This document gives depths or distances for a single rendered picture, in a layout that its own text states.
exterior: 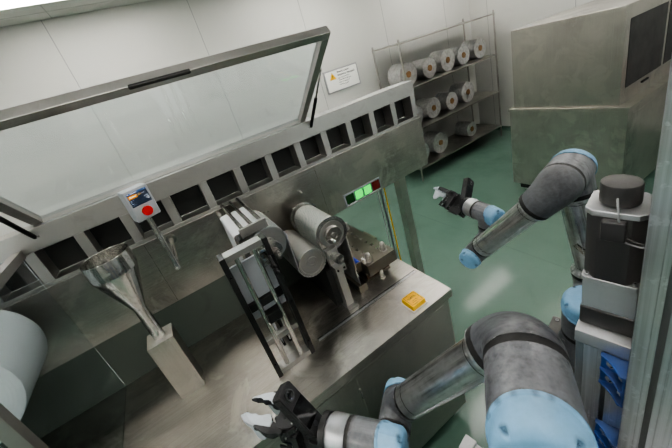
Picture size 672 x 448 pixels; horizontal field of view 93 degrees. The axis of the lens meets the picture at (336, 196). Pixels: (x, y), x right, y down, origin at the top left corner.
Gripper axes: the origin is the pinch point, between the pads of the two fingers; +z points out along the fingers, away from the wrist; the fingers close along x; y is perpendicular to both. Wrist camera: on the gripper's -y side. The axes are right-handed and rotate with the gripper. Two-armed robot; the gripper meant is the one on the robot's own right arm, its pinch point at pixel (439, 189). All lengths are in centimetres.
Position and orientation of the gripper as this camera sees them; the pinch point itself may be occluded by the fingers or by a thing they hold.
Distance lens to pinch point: 155.5
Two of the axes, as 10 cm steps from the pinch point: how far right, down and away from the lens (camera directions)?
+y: -5.2, 8.5, 0.4
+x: 7.7, 4.5, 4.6
